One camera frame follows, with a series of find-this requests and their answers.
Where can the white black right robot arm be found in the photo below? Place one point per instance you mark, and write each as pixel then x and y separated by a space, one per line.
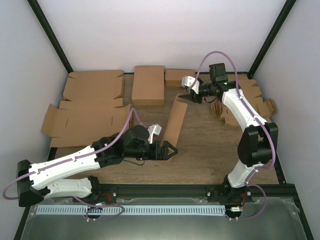
pixel 259 139

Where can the black left corner frame post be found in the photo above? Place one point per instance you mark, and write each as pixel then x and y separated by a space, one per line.
pixel 43 21

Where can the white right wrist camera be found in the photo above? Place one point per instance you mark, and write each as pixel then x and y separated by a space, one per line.
pixel 191 83

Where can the black right corner frame post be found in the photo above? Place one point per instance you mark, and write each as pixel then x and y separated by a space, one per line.
pixel 276 27

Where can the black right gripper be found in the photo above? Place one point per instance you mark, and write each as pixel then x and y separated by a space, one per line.
pixel 189 96

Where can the large cardboard box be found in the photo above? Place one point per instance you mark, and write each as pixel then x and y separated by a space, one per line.
pixel 175 121

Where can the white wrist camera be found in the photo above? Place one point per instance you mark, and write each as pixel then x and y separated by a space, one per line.
pixel 153 130
pixel 191 83

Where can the flat cardboard blank front left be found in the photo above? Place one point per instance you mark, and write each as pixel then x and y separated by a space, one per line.
pixel 79 123

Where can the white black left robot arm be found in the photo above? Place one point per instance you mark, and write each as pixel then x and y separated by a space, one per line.
pixel 51 179

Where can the light blue slotted cable duct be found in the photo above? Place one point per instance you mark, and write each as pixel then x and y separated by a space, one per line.
pixel 134 210

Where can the black corner frame post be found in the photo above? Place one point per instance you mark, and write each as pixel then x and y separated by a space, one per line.
pixel 43 21
pixel 276 27

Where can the stack of small cardboard blanks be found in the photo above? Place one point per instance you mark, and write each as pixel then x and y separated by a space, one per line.
pixel 266 108

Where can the tall folded cardboard box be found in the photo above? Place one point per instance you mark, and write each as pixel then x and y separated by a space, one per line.
pixel 148 85

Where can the flat cardboard blank back left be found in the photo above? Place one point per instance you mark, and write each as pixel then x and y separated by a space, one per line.
pixel 94 85

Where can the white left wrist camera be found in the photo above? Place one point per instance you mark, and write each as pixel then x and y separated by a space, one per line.
pixel 153 130

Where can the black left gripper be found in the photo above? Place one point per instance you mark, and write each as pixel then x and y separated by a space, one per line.
pixel 156 155

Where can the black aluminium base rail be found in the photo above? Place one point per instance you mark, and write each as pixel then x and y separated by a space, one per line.
pixel 213 193

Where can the flat cardboard blank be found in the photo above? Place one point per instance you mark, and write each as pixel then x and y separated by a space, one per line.
pixel 94 85
pixel 79 123

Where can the small folded cardboard box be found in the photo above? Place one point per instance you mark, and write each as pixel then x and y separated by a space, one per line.
pixel 173 77

